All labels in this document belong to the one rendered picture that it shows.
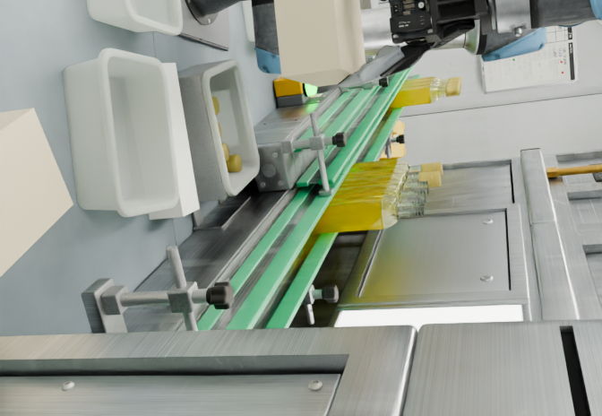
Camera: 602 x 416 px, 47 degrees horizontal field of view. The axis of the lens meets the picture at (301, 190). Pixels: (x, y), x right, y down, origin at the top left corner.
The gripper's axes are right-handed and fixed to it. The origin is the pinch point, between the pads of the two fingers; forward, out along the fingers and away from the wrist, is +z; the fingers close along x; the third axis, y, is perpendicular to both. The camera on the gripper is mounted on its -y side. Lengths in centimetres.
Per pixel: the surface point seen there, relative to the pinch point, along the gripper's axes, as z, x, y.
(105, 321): 24.0, 32.3, 23.1
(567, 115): -71, -5, -656
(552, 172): -30, 26, -100
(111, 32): 35.3, -5.7, -3.0
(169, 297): 15.4, 29.8, 23.3
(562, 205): -30, 33, -82
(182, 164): 29.3, 15.1, -9.9
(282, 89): 33, -2, -76
